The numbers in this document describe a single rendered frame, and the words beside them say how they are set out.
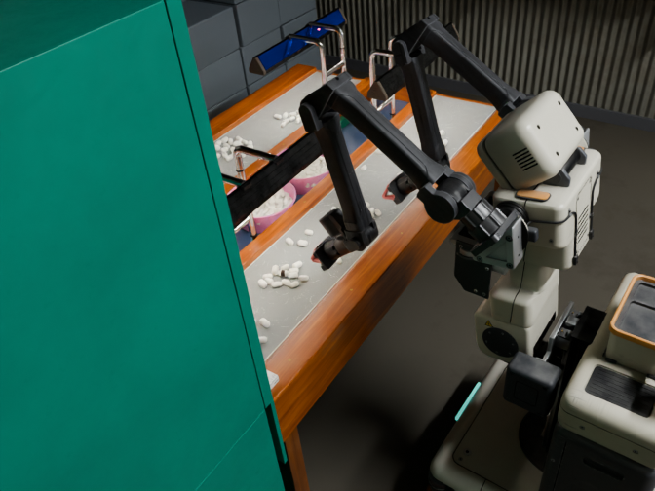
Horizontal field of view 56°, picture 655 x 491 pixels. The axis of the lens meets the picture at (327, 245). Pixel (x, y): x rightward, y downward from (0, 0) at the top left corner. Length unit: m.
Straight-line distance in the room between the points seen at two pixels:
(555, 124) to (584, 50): 2.87
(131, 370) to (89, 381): 0.08
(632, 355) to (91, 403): 1.20
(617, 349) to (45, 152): 1.32
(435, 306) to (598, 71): 2.09
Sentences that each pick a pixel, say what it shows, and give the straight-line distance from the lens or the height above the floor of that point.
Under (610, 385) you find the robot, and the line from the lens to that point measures 1.65.
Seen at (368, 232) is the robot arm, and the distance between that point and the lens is 1.63.
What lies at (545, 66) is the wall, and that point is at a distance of 4.45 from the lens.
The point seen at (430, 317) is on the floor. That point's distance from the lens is 2.85.
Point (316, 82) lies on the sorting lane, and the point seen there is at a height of 0.74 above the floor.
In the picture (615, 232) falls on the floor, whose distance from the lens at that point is 3.46.
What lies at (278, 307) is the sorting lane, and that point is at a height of 0.74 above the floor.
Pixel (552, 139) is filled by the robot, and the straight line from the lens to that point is 1.44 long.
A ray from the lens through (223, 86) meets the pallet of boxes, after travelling 3.96.
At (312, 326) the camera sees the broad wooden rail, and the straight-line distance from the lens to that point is 1.77.
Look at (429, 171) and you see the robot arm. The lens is 1.38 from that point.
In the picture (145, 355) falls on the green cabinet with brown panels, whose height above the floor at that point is 1.26.
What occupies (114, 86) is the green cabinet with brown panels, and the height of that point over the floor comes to 1.71.
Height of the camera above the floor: 2.04
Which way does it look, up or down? 39 degrees down
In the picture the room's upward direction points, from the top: 6 degrees counter-clockwise
